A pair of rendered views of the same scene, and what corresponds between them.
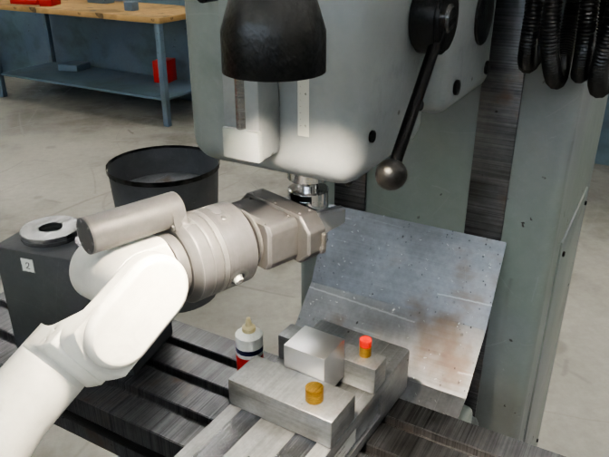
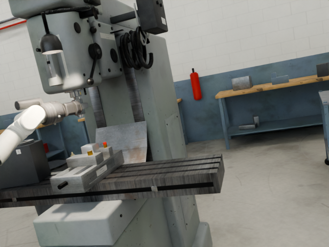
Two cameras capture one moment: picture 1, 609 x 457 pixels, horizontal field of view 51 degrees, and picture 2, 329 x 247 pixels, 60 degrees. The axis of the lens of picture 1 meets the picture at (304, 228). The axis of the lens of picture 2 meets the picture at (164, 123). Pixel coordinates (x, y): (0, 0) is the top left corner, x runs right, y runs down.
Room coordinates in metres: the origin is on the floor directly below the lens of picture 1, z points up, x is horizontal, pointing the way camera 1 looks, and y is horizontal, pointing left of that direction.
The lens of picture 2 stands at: (-0.64, -0.09, 1.28)
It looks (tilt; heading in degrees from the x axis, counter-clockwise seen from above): 9 degrees down; 348
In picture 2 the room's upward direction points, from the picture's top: 11 degrees counter-clockwise
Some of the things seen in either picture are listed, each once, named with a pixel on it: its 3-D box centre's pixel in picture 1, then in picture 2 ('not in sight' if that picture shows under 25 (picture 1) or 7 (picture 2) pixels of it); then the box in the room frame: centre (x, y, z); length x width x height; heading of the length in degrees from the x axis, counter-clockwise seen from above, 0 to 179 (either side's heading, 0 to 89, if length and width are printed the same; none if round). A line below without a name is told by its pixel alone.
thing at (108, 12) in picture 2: not in sight; (108, 23); (1.12, -0.25, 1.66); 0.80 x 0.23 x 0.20; 151
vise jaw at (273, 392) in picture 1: (290, 398); (84, 160); (0.63, 0.02, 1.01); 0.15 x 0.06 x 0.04; 58
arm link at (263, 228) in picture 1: (246, 238); (61, 111); (0.62, 0.06, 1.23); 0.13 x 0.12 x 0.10; 43
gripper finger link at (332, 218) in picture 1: (326, 222); (82, 106); (0.66, -0.02, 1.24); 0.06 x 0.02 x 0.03; 133
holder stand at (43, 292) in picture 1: (87, 288); (19, 162); (0.88, 0.34, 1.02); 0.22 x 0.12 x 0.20; 71
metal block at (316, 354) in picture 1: (314, 361); (90, 151); (0.68, -0.01, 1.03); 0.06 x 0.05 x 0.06; 58
